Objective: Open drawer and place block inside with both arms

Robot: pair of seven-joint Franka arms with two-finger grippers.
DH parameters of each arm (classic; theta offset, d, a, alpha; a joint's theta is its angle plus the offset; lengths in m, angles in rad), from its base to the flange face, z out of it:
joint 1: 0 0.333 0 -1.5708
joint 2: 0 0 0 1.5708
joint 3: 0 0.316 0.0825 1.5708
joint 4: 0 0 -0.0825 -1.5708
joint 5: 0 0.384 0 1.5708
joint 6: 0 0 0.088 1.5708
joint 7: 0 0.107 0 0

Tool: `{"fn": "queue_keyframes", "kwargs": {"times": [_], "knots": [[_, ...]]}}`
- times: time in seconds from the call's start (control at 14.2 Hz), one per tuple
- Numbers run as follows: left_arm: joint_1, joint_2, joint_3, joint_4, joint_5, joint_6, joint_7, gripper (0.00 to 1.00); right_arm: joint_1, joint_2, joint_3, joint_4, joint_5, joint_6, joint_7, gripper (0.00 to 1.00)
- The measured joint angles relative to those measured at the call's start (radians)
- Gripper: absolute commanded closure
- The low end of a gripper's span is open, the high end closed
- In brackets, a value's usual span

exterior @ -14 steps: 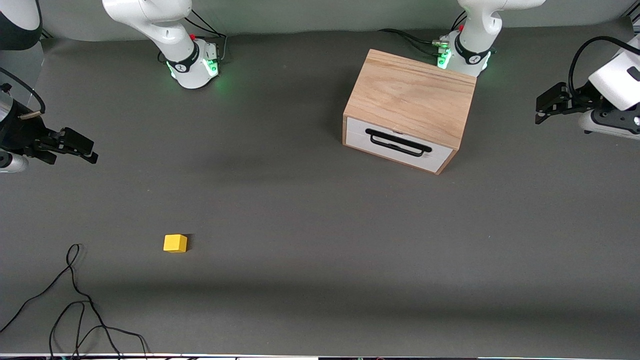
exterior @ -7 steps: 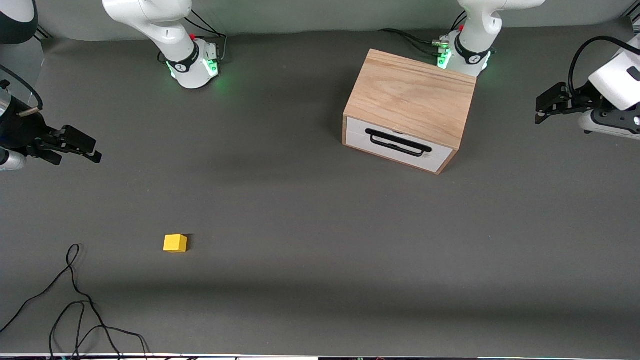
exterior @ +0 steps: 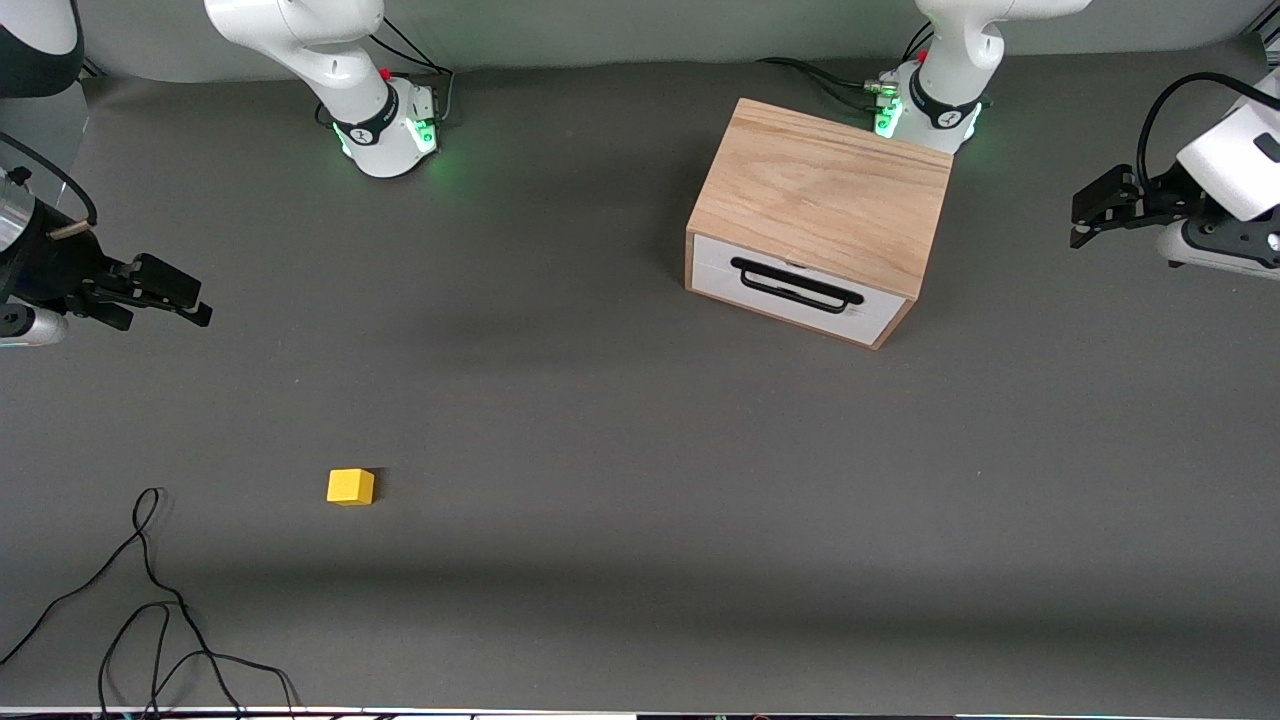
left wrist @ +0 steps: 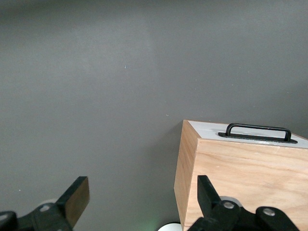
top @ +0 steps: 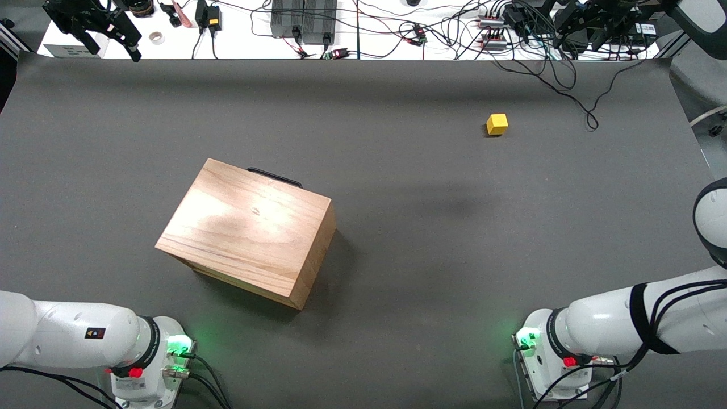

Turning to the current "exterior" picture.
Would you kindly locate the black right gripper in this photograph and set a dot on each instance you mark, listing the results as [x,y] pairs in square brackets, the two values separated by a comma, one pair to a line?
[52,265]

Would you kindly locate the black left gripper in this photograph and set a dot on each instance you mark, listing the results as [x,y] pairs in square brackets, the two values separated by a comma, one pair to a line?
[1163,192]

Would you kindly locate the yellow block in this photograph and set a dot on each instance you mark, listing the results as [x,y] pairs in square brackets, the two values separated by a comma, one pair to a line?
[348,487]

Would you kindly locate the white-fronted wooden drawer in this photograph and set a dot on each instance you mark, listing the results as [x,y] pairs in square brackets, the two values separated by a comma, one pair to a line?
[720,270]

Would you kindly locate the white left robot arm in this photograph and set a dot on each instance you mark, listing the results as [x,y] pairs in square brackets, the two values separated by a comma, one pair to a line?
[950,60]

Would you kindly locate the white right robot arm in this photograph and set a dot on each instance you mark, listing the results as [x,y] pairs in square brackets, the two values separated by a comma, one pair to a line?
[340,60]

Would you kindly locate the light wooden drawer cabinet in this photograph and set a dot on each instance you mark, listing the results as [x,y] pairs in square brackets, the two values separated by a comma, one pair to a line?
[820,190]

